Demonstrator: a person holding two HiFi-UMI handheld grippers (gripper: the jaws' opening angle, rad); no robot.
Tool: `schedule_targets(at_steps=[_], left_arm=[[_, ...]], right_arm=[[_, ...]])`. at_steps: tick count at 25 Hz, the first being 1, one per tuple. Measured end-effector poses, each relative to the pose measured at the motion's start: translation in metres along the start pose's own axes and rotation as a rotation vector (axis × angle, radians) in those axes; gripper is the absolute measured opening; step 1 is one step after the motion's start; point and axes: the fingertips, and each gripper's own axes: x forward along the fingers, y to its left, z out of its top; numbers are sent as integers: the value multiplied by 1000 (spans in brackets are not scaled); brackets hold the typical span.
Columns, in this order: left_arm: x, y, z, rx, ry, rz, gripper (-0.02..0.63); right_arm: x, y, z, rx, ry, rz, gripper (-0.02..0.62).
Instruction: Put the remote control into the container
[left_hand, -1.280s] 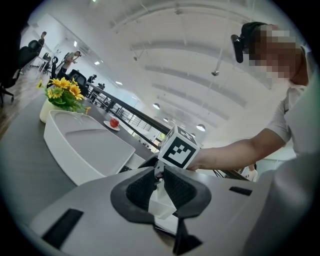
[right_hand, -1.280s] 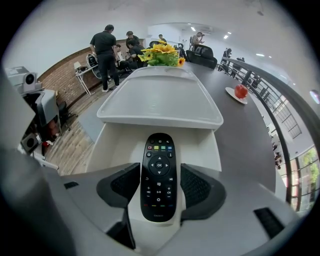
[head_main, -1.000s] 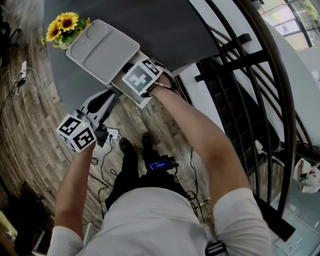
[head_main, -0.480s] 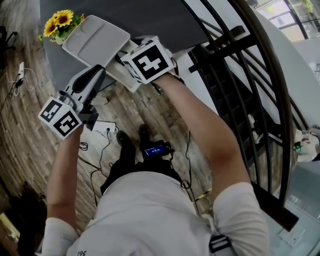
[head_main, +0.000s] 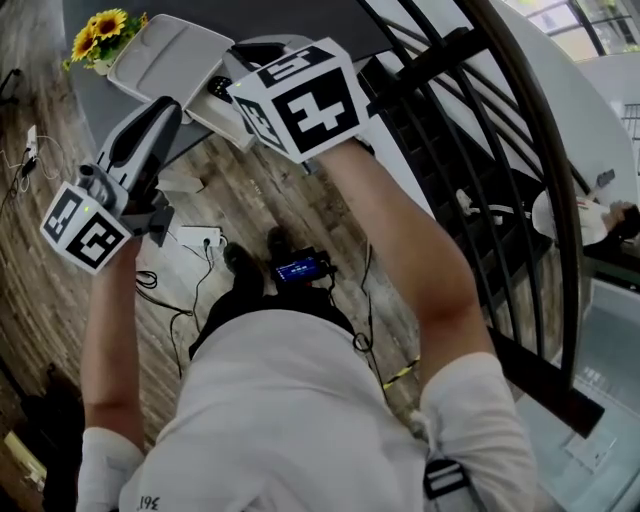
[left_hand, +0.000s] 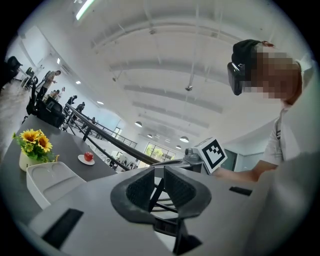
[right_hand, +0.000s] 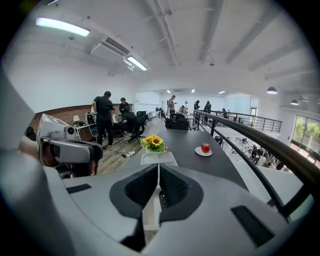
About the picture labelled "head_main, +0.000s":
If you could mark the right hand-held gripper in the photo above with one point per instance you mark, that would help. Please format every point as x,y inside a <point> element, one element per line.
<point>310,100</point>

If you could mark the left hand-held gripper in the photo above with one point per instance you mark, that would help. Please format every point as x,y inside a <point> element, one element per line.
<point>87,232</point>

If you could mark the white drawer box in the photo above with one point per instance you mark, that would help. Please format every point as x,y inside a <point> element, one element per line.
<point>165,55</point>

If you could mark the person's left forearm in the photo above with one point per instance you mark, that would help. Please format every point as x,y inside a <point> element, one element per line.
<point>107,350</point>

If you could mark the person's right forearm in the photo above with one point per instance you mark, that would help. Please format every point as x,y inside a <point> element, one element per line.
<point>400,250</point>

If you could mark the dark grey table white legs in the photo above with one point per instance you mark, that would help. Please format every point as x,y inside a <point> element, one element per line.
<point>280,20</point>

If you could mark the slim white power strip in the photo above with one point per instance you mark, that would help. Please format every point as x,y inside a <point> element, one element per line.
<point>31,140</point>

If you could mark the sunflowers in white pot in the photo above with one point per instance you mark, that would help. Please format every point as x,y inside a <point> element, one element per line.
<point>102,35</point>

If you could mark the black power adapter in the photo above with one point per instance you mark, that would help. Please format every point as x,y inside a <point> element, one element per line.
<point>28,167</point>

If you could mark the person's black left shoe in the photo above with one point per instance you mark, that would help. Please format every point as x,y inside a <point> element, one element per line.
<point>245,262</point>

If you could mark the person's black shoe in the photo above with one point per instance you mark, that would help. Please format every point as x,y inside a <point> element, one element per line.
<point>245,262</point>
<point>280,242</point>

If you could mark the person's black right shoe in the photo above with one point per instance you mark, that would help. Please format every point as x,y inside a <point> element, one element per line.
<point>280,242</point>

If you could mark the black metal railing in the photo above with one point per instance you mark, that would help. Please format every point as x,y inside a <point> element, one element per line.
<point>430,57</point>

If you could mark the black device with blue screen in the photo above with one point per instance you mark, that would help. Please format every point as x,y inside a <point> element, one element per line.
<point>297,267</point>

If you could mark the dark staircase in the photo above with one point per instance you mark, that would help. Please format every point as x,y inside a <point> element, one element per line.
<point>435,150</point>

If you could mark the person's black trousers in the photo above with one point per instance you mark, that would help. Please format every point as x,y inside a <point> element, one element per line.
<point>280,302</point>

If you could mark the black bag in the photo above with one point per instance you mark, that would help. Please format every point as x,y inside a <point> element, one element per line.
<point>55,430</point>

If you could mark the person's white shirt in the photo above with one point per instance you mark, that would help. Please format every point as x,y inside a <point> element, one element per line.
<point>290,425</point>

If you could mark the large glass window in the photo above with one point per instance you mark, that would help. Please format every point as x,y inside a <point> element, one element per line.
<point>590,25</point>

